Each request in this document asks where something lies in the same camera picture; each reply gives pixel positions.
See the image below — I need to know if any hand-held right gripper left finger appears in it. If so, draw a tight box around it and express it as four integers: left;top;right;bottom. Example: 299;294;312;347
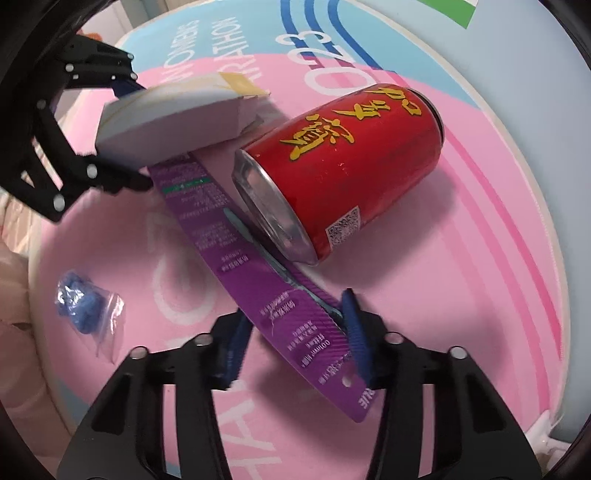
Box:
56;311;254;480

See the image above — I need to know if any red drink can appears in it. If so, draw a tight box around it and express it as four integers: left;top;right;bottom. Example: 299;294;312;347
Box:
232;83;445;266

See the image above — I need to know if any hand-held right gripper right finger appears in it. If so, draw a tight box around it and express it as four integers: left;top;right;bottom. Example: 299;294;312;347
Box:
339;288;542;480

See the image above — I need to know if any green striped wall poster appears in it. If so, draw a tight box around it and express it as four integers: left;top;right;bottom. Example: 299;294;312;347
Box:
422;0;482;29

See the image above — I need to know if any purple toothbrush package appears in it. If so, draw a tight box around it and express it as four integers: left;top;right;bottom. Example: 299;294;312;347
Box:
148;154;377;423

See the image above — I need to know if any white and yellow carton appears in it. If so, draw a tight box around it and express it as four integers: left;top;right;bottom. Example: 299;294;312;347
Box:
95;71;271;169

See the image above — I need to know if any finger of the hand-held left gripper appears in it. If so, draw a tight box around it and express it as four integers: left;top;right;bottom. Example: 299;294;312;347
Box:
58;36;146;99
18;99;153;224

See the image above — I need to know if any blue item in plastic bag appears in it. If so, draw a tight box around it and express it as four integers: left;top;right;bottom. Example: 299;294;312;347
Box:
54;271;126;365

